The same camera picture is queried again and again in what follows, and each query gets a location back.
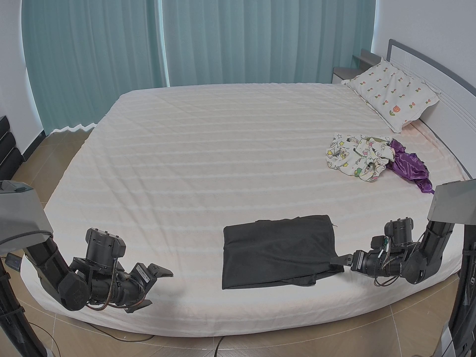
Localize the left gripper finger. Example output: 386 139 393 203
148 263 174 280

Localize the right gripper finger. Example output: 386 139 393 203
330 253 355 267

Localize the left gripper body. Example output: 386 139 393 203
119 262 158 301

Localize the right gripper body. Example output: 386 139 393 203
351 249 377 274

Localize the black T-shirt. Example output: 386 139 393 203
222 215 345 290

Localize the bed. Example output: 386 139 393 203
20 39 476 338

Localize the white printed garment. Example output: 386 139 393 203
325 132 396 183

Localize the purple garment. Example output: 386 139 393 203
386 139 436 195

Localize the small black box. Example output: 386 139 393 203
5 253 24 271

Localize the white printed pillow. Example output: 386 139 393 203
341 59 442 134

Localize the black chest of drawers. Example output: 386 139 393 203
0 116 25 180

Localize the grey bedside table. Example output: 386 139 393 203
332 49 384 85

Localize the blue-green curtain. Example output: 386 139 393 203
160 0 378 87
22 0 169 133

